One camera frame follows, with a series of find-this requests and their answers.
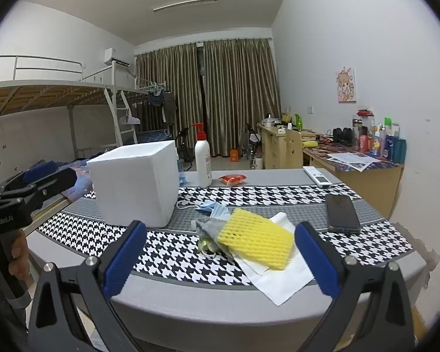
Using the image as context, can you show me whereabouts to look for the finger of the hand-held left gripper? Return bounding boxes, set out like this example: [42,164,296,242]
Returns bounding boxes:
[0,170,78,211]
[0,160,65,196]

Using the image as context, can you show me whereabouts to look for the wooden chair with smiley cutout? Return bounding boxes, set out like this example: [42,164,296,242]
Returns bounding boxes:
[284,130,304,170]

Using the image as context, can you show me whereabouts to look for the yellow foam net sleeve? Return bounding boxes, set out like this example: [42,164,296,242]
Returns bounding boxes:
[216,208,295,270]

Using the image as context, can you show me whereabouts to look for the person's left forearm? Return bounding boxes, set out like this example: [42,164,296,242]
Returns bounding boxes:
[0,279,28,352]

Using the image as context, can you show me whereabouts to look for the red snack packet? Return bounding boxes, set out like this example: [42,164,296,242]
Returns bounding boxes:
[219,174,247,186]

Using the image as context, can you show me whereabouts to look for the white air conditioner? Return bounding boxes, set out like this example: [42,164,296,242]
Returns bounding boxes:
[104,48,131,67]

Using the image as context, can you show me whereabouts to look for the white remote control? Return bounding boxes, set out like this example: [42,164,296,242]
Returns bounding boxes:
[302,166,332,189]

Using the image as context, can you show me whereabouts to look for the hanging dark clothes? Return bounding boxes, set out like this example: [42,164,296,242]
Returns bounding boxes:
[147,90,179,133]

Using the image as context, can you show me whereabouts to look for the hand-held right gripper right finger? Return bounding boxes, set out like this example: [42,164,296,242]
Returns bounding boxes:
[294,222,417,352]

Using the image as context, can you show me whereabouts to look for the grey sock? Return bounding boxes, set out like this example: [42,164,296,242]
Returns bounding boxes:
[195,216,240,258]

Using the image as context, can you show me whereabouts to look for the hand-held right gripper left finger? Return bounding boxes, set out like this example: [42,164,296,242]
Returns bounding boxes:
[27,220,148,352]

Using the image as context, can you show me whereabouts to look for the black smartphone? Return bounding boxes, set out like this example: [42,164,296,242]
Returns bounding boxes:
[324,194,362,234]

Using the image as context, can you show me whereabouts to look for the row of toiletry bottles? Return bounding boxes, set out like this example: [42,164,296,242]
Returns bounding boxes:
[352,110,408,164]

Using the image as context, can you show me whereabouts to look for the blue plaid quilt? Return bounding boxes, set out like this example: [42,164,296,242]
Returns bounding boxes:
[20,158,96,200]

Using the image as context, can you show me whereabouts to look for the printed paper sheets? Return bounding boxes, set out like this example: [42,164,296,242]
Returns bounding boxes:
[326,152,383,172]

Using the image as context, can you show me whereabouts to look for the brown curtain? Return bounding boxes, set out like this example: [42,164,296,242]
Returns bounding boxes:
[203,38,281,157]
[136,43,207,159]

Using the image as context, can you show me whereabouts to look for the white bunk bed ladder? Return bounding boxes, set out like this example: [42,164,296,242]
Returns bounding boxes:
[112,87,141,148]

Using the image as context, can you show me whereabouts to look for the white pump bottle red cap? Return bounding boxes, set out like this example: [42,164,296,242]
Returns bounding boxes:
[191,122,213,188]

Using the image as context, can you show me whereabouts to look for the cartoon wall poster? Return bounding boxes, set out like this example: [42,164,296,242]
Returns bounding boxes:
[336,67,357,104]

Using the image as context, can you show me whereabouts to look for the houndstooth grey tablecloth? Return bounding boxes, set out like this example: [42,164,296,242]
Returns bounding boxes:
[24,169,432,352]

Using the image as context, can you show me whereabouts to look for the wooden desk with patterned cover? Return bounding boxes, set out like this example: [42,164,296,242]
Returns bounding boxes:
[302,143,405,221]

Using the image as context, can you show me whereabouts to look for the blue face mask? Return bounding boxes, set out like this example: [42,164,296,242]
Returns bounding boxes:
[176,200,231,223]

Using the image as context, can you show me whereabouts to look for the ceiling tube light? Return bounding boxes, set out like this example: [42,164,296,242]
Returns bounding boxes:
[153,0,219,13]

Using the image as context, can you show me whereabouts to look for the white foam box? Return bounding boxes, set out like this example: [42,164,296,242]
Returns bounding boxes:
[86,140,180,228]

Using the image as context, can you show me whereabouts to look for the wooden desk with drawers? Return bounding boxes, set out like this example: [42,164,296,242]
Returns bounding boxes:
[257,123,290,170]

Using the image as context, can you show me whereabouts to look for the person's left hand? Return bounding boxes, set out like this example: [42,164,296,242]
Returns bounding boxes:
[4,227,31,284]

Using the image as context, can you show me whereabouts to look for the black folding chair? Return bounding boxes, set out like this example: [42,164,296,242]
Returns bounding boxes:
[176,128,193,164]

